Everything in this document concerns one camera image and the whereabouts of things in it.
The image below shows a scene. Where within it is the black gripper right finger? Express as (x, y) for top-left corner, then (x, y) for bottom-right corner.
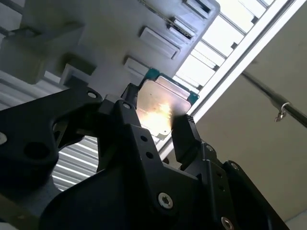
(170, 114), (290, 230)

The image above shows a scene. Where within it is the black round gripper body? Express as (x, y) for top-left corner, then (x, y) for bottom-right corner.
(39, 170), (217, 230)

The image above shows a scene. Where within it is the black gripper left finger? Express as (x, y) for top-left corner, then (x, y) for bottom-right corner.
(0, 82), (200, 214)

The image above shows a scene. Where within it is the silver CPU with green edge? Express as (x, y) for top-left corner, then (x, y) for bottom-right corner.
(135, 68), (201, 140)

